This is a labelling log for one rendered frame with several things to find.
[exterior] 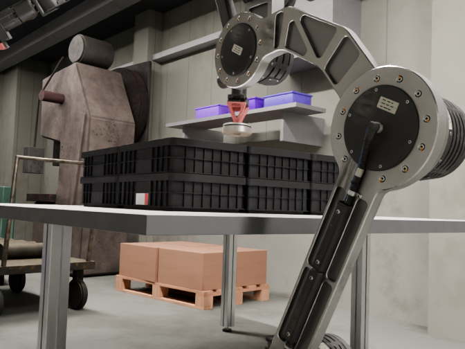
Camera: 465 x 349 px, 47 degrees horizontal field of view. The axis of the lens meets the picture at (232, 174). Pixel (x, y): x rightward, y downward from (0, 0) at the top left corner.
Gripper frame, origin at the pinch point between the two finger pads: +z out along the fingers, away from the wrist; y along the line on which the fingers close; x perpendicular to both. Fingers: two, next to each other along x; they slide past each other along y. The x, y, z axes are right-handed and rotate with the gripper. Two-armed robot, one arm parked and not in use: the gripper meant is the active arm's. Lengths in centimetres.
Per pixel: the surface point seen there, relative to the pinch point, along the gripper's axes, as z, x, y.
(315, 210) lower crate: 29.3, 29.0, -16.9
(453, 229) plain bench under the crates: 34, 75, -3
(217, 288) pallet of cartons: 78, -39, -200
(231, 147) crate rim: 11.3, 0.8, 13.6
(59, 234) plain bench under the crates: 43, -41, 46
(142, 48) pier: -163, -171, -370
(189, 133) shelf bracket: -51, -88, -281
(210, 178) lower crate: 22.5, -4.6, 18.5
